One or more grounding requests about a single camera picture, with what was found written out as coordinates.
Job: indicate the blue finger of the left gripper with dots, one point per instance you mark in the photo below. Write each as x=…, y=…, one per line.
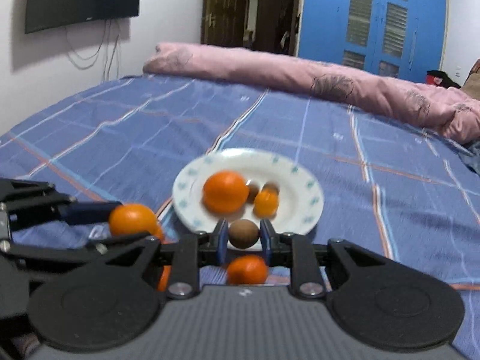
x=105, y=245
x=82, y=213

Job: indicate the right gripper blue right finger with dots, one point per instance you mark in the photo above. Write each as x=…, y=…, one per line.
x=268, y=239

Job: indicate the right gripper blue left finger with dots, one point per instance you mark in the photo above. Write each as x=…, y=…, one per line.
x=221, y=237

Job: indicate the small mandarin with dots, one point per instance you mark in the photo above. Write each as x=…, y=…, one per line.
x=266, y=203

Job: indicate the large orange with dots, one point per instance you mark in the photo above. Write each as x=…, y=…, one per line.
x=225, y=192

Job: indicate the white floral plate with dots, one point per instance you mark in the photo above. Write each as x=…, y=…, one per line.
x=301, y=199

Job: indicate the blue plaid bedsheet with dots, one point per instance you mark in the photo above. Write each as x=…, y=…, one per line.
x=389, y=187

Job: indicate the grey blue blanket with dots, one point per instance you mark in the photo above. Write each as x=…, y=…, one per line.
x=473, y=161

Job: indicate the pink rolled duvet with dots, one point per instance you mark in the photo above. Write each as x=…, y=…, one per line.
x=449, y=111

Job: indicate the black red clothing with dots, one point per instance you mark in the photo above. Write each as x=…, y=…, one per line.
x=440, y=79

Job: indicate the blue wardrobe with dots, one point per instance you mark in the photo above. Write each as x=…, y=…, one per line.
x=391, y=38

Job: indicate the brown wooden door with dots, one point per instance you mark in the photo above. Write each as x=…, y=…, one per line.
x=223, y=22

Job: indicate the brown pillow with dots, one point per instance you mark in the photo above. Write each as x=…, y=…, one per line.
x=471, y=86

